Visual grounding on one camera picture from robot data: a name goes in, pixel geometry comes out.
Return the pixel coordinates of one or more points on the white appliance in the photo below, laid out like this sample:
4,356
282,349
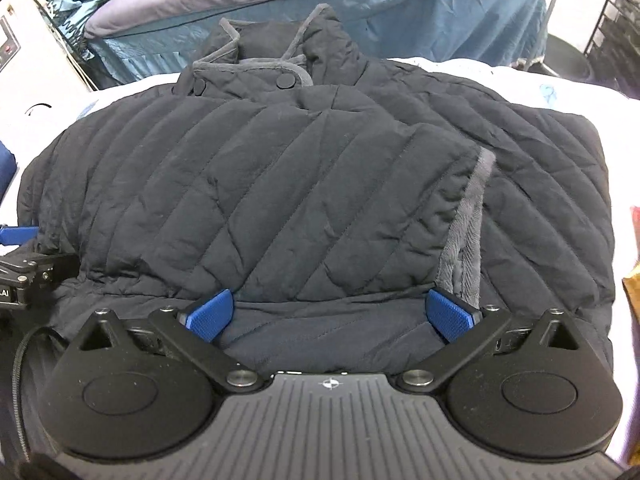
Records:
25,35

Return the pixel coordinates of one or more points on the yellow cloth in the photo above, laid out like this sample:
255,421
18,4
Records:
632,260

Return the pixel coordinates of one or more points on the purple floral bed sheet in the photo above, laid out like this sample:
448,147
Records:
620,170

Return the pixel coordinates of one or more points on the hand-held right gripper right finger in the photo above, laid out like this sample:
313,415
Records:
450,317

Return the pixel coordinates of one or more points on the navy blue cloth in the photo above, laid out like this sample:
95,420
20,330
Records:
6,170

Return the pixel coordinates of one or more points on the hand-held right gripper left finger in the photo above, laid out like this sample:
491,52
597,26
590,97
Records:
210,317

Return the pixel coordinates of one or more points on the black round stool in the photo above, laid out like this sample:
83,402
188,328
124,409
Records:
567,57

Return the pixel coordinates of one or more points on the black quilted jacket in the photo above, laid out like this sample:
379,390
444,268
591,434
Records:
320,200

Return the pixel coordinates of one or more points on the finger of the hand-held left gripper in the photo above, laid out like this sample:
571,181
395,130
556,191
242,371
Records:
17,234
35,266

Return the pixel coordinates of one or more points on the bed with blue cover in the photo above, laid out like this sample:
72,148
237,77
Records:
320,25

